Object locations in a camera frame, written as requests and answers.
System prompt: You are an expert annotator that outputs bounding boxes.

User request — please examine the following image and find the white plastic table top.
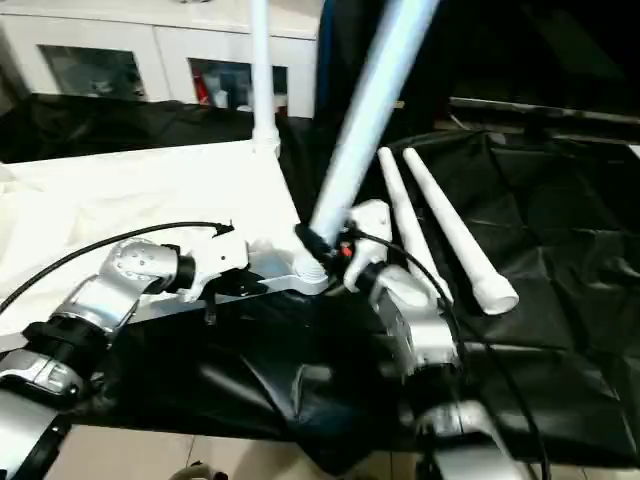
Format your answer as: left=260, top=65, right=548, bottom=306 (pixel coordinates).
left=0, top=138, right=332, bottom=352

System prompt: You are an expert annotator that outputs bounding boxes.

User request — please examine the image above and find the white plastic table leg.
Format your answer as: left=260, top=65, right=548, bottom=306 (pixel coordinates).
left=377, top=146, right=455, bottom=307
left=401, top=146, right=521, bottom=317
left=293, top=0, right=442, bottom=282
left=248, top=0, right=282, bottom=157

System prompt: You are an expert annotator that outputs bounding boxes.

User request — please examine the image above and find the black mat cover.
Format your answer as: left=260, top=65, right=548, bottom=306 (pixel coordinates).
left=0, top=92, right=640, bottom=476

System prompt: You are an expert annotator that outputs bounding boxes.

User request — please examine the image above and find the white cabinet with glass doors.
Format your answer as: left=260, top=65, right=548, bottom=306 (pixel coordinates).
left=0, top=0, right=320, bottom=120

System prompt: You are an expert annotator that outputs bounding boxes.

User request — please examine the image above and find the grey rounded robot foot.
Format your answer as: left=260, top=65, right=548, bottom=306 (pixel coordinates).
left=171, top=461, right=227, bottom=480

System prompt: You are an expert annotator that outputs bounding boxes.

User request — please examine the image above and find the long black rod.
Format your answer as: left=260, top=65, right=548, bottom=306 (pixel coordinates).
left=448, top=96, right=640, bottom=127

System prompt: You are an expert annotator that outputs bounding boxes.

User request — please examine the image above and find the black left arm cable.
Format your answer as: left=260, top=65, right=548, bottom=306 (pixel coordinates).
left=0, top=218, right=236, bottom=315

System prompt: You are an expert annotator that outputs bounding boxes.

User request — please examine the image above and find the red item behind glass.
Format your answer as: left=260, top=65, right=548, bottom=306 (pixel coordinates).
left=193, top=68, right=210, bottom=105

